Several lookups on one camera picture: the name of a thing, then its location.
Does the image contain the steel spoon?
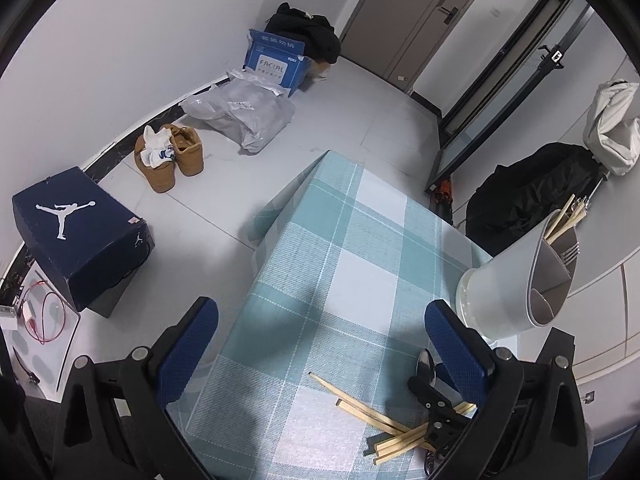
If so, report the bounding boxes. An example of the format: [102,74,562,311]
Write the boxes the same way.
[416,349,440,477]

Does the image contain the black framed glass door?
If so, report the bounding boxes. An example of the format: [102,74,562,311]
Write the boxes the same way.
[411,0,591,193]

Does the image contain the navy shoe box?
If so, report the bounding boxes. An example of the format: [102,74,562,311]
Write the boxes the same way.
[12,166,156,312]

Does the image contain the grey-brown door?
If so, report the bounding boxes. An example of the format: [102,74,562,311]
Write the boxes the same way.
[339,0,506,92]

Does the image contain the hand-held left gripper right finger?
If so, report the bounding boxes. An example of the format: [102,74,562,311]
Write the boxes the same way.
[424,300,588,480]

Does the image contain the tan shoe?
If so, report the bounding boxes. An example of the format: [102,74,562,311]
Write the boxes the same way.
[165,124,204,177]
[134,130,177,193]

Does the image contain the black jacket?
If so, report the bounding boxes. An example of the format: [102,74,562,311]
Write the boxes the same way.
[465,142,603,258]

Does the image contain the black backpack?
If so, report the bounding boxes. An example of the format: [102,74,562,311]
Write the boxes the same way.
[264,2,342,65]

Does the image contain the white plastic wrapper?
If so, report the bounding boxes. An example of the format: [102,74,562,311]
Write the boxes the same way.
[227,67,283,96]

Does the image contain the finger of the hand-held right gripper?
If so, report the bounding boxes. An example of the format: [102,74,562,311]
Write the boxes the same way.
[406,374,476,461]

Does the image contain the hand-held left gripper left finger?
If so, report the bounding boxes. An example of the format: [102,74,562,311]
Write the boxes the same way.
[52,296,220,480]

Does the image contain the teal checked tablecloth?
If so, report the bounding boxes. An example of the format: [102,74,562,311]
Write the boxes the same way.
[165,149,518,480]

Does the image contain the pale wooden chopstick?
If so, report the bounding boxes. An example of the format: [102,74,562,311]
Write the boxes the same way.
[544,193,576,241]
[547,207,588,243]

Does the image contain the white hanging bag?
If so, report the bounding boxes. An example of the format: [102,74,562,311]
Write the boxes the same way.
[582,79,640,177]

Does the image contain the grey plastic parcel bag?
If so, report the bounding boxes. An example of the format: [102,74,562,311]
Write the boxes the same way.
[180,80,296,155]

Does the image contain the steel fork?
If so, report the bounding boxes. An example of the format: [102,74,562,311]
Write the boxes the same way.
[554,241,581,267]

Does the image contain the white utensil holder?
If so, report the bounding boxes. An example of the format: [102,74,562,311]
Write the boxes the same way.
[456,208,578,343]

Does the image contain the orange and black tool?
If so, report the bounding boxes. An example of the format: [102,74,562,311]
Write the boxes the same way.
[432,177,456,226]

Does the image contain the red cable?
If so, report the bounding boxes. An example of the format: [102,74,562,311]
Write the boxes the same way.
[24,282,68,345]

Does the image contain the blue cardboard box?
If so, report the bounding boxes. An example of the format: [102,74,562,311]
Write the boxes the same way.
[243,28,313,98]

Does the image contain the white socks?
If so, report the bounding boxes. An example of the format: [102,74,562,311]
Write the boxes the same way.
[140,126,176,168]

